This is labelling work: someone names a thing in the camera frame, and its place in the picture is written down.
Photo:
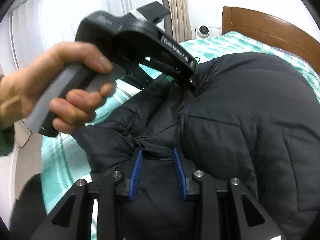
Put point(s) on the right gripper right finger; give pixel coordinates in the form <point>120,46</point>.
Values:
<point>226,208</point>

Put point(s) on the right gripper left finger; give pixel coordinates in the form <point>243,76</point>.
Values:
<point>71,218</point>

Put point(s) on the black puffer jacket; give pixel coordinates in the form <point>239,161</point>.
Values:
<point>225,134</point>

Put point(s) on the person's left hand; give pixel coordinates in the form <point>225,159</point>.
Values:
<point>60,89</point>

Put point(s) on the beige curtain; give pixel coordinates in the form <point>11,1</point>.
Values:
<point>177,24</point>

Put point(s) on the teal plaid bed sheet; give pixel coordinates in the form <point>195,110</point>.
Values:
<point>250,45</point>

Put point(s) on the white sheer window curtain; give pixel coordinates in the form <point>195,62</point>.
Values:
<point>37,25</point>

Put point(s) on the brown wooden headboard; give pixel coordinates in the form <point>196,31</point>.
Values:
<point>272,31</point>

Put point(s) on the camouflage green sleeve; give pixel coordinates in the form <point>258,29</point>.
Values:
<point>7,140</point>

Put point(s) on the white round security camera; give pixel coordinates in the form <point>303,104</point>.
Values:
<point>202,32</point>

